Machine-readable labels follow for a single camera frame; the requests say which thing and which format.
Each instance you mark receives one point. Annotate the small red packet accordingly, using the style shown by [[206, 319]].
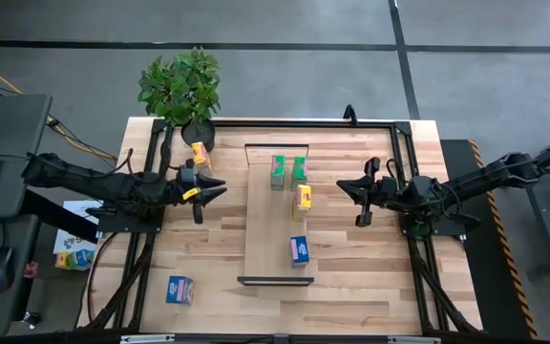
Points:
[[30, 270]]

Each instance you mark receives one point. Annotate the silver metal bracket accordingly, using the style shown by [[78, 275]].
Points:
[[147, 339], [413, 340]]

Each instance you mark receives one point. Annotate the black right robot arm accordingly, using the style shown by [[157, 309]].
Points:
[[475, 181]]

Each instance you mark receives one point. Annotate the colourful small carton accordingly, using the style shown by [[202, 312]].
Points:
[[74, 259]]

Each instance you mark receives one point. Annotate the black aluminium table frame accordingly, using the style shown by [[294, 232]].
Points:
[[265, 123]]

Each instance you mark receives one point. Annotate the yellow cereal box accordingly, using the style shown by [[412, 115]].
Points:
[[303, 197], [200, 154]]

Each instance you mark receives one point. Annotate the yellow tape label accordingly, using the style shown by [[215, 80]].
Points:
[[190, 193]]

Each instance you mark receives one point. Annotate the white printed sheet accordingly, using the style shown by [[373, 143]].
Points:
[[77, 208]]

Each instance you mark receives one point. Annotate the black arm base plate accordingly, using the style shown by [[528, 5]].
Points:
[[405, 230], [112, 224]]

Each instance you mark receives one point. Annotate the wooden tray board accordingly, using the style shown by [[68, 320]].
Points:
[[268, 229]]

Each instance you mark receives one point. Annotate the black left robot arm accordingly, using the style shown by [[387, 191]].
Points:
[[112, 186]]

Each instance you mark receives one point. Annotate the black metal stand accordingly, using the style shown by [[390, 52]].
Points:
[[544, 215]]

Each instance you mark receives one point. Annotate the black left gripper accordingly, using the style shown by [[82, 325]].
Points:
[[189, 184]]

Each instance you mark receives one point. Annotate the dark plant pot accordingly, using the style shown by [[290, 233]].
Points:
[[198, 135]]

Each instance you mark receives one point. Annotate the black clamp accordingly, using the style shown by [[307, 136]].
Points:
[[350, 115]]

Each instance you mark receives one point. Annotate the green leafy plant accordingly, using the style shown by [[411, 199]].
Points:
[[179, 88]]

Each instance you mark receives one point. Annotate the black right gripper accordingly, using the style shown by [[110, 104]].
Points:
[[380, 191]]

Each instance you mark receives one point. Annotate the blue cereal box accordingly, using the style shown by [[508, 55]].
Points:
[[180, 290], [300, 251]]

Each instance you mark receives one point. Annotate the green cereal box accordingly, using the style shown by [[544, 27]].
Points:
[[278, 172], [299, 172]]

